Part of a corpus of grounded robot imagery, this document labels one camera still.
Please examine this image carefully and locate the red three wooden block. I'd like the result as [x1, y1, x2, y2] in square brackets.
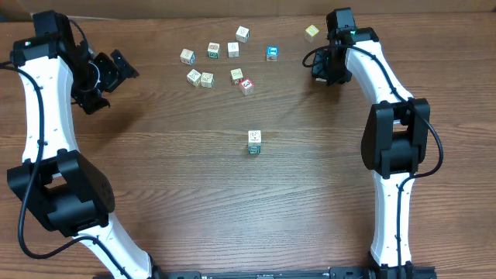
[239, 78, 254, 95]

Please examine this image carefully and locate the plain wooden block blue H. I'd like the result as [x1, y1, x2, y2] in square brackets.
[248, 130, 262, 146]

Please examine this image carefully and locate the green letter wooden block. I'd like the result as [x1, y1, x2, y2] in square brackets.
[249, 146, 261, 154]

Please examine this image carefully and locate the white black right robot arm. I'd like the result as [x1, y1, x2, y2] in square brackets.
[309, 8, 437, 278]

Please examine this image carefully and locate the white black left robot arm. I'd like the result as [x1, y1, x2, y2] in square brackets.
[2, 10, 162, 278]

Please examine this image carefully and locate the yellow top wooden block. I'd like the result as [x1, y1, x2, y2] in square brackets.
[305, 25, 319, 43]

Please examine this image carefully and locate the blue top wooden block middle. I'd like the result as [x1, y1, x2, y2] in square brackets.
[266, 46, 279, 61]

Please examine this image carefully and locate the blue sided wooden block left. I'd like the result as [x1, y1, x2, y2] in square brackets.
[180, 49, 195, 65]

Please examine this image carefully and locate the X marked wooden block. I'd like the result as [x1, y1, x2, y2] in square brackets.
[187, 69, 202, 87]

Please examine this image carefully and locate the wooden block top centre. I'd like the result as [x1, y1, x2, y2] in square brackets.
[236, 26, 250, 43]

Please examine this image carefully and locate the wooden block numeral one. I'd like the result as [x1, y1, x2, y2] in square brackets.
[230, 68, 244, 84]

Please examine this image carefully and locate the plain wooden block red side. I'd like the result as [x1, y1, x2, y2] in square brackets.
[227, 42, 239, 58]

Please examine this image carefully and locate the green sided wooden block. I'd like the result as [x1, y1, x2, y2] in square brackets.
[201, 72, 215, 88]

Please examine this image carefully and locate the green B wooden block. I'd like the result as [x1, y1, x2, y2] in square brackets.
[207, 43, 220, 59]

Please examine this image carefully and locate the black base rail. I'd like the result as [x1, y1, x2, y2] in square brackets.
[92, 264, 439, 279]

